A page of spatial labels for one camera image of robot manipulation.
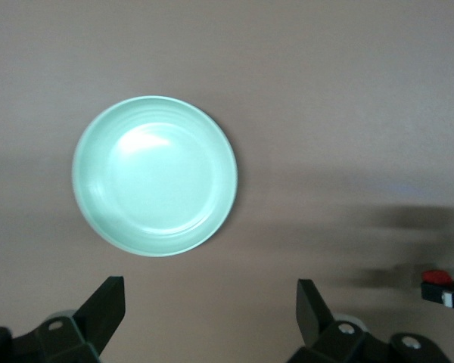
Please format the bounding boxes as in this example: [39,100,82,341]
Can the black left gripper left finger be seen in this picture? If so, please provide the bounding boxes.
[0,275,128,363]

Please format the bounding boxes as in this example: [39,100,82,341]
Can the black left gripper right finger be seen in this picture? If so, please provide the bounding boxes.
[287,278,449,363]

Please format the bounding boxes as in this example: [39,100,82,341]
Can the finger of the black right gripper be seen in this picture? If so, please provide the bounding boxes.
[419,281,454,323]

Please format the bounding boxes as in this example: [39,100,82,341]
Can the red strawberry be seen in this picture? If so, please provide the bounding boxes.
[421,268,454,285]

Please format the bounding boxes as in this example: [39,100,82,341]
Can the pale green round plate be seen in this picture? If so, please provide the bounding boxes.
[70,95,238,259]

